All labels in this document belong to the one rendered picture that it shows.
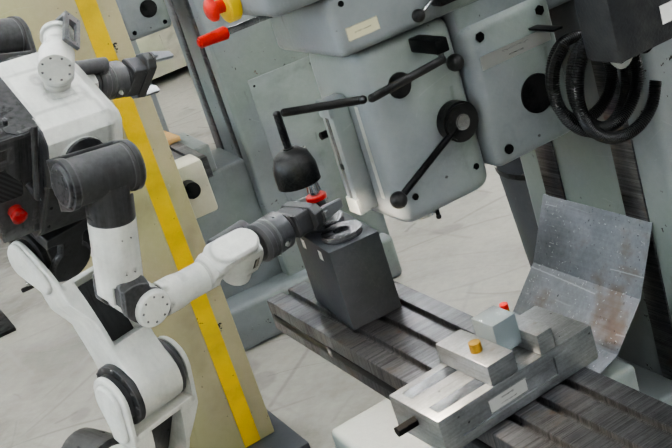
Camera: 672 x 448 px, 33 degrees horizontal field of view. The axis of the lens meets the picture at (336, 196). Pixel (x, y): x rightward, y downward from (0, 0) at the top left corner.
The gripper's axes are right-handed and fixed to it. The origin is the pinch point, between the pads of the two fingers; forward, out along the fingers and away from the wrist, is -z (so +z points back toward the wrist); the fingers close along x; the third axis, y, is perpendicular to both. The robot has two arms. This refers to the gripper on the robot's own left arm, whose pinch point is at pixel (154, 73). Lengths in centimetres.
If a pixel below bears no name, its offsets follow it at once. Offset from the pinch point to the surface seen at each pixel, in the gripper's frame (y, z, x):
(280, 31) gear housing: -53, 35, 57
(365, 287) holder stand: -77, 1, 3
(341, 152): -74, 34, 46
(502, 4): -75, 12, 76
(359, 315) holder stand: -80, 3, -3
